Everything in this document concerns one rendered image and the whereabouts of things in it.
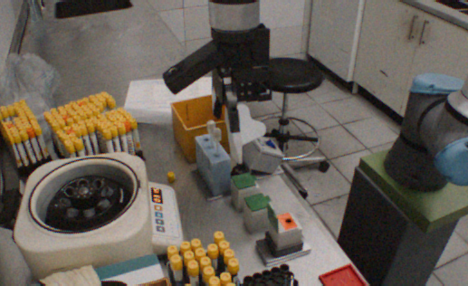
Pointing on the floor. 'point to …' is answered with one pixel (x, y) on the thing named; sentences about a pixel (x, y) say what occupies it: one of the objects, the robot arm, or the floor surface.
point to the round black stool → (310, 73)
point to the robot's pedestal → (387, 237)
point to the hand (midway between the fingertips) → (224, 140)
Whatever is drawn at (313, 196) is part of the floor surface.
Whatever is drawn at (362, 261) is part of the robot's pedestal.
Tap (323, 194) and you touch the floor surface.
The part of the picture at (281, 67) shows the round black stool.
